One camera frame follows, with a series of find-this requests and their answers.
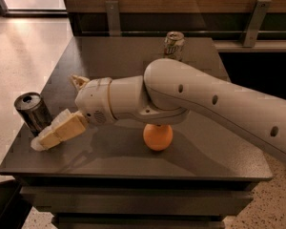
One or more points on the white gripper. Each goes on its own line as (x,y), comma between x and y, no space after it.
(92,100)

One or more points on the silver blue redbull can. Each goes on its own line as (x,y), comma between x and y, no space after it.
(34,111)

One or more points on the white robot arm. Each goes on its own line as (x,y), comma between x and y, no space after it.
(164,95)

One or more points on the white green 7up can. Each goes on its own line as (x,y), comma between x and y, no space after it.
(173,45)

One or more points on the dark grey table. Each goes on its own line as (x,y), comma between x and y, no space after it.
(110,179)

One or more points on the orange fruit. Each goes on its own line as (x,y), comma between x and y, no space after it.
(158,137)

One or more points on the left metal bracket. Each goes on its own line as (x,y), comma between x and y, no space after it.
(113,18)

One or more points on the metal bracket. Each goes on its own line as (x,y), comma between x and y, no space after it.
(254,24)
(113,18)

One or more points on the wooden wall counter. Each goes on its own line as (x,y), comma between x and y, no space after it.
(222,20)

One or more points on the right metal bracket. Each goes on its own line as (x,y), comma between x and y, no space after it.
(254,24)

